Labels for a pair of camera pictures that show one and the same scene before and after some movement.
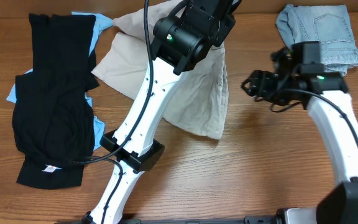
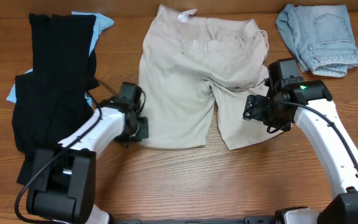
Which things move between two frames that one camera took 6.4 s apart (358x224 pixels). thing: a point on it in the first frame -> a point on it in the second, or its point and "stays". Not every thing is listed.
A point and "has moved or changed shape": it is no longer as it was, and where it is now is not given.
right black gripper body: x=258 y=87 -> x=254 y=107
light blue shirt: x=101 y=22 stays
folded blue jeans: x=329 y=25 stays
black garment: x=53 y=123 stays
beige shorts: x=198 y=102 has moved or changed shape
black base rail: x=250 y=219 stays
